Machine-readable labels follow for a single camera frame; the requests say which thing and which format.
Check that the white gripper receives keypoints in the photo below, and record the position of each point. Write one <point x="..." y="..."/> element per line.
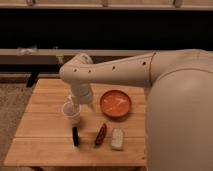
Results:
<point x="71" y="110"/>

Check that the black eraser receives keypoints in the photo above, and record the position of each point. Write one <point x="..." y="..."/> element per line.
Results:
<point x="75" y="136"/>

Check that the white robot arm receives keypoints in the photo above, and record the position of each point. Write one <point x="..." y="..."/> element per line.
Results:
<point x="179" y="109"/>

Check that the red chip bag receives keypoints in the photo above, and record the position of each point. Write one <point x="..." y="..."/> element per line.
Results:
<point x="101" y="135"/>

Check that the orange bowl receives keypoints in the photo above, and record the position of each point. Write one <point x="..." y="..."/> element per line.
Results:
<point x="115" y="103"/>

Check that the wooden table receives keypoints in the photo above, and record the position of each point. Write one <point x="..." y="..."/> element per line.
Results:
<point x="44" y="136"/>

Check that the white snack packet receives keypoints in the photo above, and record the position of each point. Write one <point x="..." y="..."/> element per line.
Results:
<point x="117" y="139"/>

